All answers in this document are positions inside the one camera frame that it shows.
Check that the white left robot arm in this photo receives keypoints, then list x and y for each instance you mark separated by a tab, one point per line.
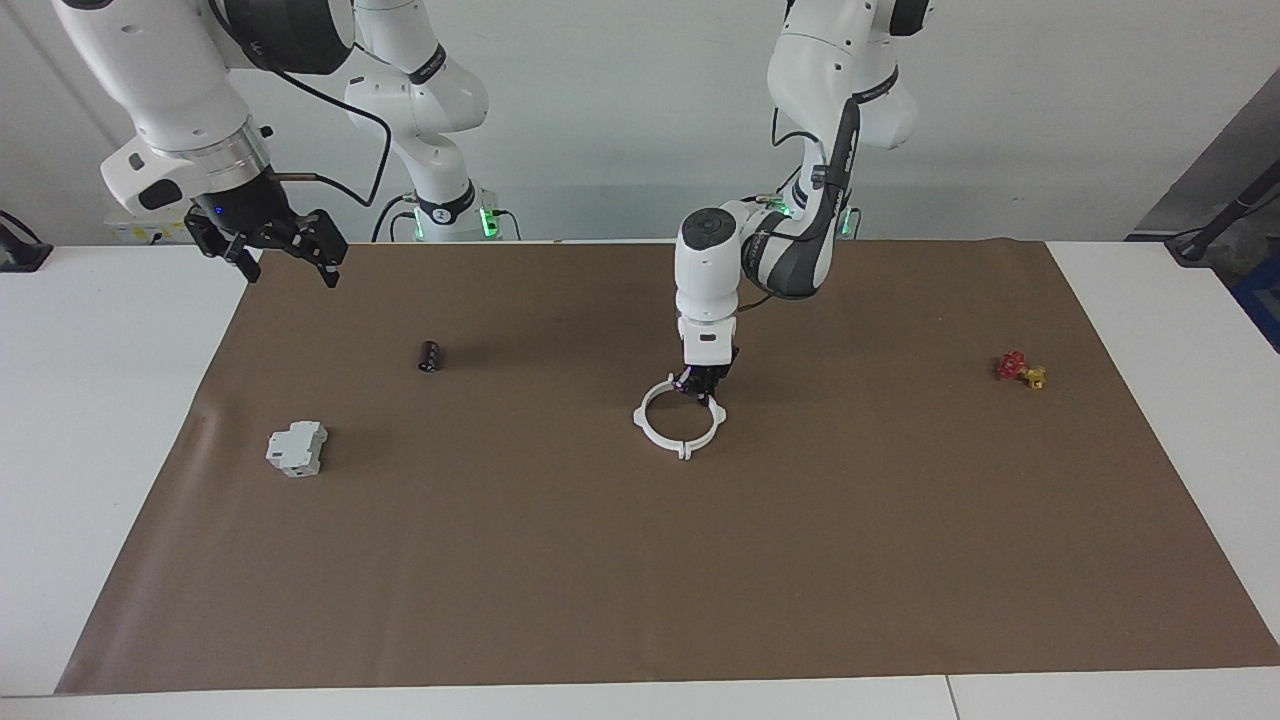
705	280

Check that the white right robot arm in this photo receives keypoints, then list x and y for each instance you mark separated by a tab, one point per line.
160	70

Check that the brown paper table mat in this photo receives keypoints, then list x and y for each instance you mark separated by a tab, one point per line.
640	580

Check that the white wall power strip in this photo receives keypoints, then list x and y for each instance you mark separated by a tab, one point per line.
130	232

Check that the black cylindrical capacitor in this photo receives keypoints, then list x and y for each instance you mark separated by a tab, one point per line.
431	357

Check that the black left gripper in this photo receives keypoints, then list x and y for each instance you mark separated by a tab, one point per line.
712	372

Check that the black clamp mount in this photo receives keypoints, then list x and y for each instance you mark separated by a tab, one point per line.
20	255

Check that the white grey circuit breaker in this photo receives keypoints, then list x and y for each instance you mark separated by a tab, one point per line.
300	455

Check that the red and yellow valve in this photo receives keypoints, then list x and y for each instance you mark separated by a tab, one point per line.
1012	367

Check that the blue crate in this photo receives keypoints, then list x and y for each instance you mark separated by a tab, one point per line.
1262	300

